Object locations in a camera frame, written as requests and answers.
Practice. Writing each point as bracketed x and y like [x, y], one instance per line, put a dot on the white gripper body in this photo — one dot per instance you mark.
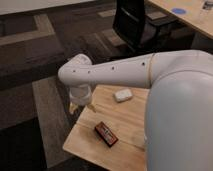
[81, 95]

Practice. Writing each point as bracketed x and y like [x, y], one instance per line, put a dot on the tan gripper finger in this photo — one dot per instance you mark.
[72, 108]
[91, 107]

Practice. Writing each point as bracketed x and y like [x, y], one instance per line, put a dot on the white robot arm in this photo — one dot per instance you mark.
[179, 108]

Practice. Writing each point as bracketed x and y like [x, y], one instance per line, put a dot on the white sponge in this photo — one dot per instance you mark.
[123, 95]

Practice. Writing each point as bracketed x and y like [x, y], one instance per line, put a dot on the red brown snack packet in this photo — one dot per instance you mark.
[106, 134]

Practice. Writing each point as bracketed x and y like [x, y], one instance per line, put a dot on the black office chair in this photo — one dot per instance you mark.
[141, 27]

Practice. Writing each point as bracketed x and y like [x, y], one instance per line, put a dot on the blue round disc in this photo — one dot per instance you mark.
[178, 11]

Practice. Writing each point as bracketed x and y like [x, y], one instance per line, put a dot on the wooden desk in background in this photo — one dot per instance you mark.
[199, 19]

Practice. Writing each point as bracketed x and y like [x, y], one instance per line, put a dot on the small item on desk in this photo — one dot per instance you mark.
[208, 5]

